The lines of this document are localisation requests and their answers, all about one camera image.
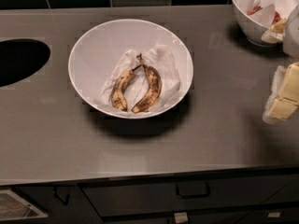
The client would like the round black counter hole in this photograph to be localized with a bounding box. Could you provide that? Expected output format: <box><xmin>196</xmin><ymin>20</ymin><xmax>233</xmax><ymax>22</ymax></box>
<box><xmin>0</xmin><ymin>38</ymin><xmax>50</xmax><ymax>87</ymax></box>

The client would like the white paper napkin in bowl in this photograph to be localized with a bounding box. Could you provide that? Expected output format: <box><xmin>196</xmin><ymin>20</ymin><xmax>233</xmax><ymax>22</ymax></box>
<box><xmin>94</xmin><ymin>45</ymin><xmax>181</xmax><ymax>117</ymax></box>

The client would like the dark drawer front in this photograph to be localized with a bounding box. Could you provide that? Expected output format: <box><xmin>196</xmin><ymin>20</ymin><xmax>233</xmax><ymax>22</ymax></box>
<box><xmin>83</xmin><ymin>175</ymin><xmax>292</xmax><ymax>217</ymax></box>

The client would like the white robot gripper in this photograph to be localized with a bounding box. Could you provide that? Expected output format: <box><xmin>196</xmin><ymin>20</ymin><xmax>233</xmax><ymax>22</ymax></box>
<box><xmin>261</xmin><ymin>6</ymin><xmax>299</xmax><ymax>124</ymax></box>

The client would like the white label on drawer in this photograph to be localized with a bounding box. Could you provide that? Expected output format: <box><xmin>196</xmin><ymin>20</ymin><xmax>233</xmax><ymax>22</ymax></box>
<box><xmin>174</xmin><ymin>212</ymin><xmax>189</xmax><ymax>224</ymax></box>

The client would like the spotted yellow banana pair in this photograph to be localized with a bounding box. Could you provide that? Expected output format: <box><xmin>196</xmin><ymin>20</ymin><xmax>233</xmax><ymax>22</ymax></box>
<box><xmin>110</xmin><ymin>54</ymin><xmax>162</xmax><ymax>114</ymax></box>

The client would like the black cabinet handle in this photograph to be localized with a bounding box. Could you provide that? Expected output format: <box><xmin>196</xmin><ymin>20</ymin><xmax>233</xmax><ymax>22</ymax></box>
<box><xmin>52</xmin><ymin>186</ymin><xmax>69</xmax><ymax>206</ymax></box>

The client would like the black drawer handle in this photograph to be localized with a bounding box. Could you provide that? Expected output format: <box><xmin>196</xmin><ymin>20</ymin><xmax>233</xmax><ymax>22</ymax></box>
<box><xmin>175</xmin><ymin>182</ymin><xmax>210</xmax><ymax>199</ymax></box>

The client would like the small white drawer label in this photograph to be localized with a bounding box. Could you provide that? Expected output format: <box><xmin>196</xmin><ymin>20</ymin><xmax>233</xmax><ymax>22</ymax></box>
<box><xmin>267</xmin><ymin>212</ymin><xmax>282</xmax><ymax>218</ymax></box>

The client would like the large white bowl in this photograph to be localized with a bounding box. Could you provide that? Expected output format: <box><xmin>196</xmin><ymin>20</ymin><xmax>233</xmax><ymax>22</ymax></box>
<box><xmin>68</xmin><ymin>19</ymin><xmax>193</xmax><ymax>119</ymax></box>

